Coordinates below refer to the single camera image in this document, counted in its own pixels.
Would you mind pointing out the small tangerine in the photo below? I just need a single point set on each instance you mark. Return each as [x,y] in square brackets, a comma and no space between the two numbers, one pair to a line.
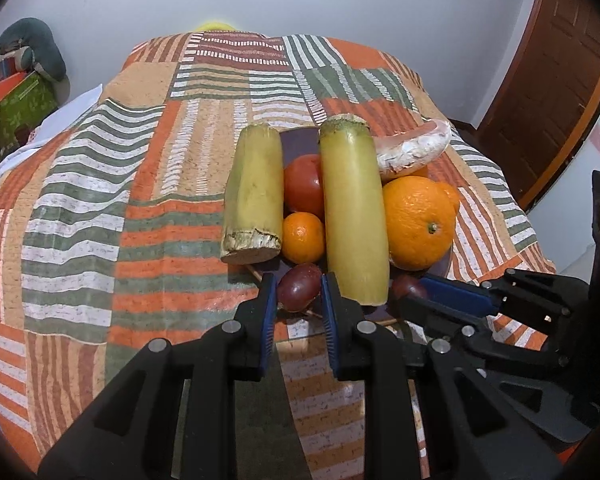
[303,238]

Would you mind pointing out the orange green patchwork quilt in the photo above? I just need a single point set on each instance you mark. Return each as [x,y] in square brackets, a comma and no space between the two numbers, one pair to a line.
[110,236]

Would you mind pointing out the white cloth on bedside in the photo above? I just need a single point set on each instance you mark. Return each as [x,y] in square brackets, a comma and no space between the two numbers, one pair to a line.
[63,119]

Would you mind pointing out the grey neck pillow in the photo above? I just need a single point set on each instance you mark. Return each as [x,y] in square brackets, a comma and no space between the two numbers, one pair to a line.
[32,41]

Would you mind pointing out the green patterned box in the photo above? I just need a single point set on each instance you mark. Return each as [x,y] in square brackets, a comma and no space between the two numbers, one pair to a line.
[22,110]

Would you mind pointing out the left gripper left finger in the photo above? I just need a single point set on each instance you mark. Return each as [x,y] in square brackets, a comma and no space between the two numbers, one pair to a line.
[169,391]

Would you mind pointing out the dark red grape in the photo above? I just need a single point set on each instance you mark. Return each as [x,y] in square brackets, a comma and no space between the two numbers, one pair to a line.
[299,287]
[407,286]

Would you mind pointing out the red tomato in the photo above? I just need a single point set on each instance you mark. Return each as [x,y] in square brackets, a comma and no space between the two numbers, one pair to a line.
[303,191]

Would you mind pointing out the large orange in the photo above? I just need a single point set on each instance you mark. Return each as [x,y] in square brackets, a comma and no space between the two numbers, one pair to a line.
[420,220]
[452,194]

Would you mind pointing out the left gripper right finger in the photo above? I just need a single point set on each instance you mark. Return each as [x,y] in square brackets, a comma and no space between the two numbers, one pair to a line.
[428,412]

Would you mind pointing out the large orange rear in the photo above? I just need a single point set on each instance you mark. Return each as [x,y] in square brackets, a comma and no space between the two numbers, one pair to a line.
[452,194]

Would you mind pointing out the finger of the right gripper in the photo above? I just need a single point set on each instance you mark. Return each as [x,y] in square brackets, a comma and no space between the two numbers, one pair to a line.
[460,294]
[474,337]

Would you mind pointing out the large orange front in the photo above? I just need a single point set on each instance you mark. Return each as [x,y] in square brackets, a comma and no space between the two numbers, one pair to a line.
[420,220]

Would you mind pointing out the pink sausage roll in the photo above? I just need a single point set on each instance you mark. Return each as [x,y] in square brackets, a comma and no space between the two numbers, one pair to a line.
[405,153]

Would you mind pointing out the brown wooden door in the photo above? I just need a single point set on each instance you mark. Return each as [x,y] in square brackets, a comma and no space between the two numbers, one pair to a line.
[548,100]

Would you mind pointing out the yellow round object behind bed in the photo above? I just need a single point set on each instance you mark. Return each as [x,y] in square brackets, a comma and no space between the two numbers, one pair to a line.
[215,26]

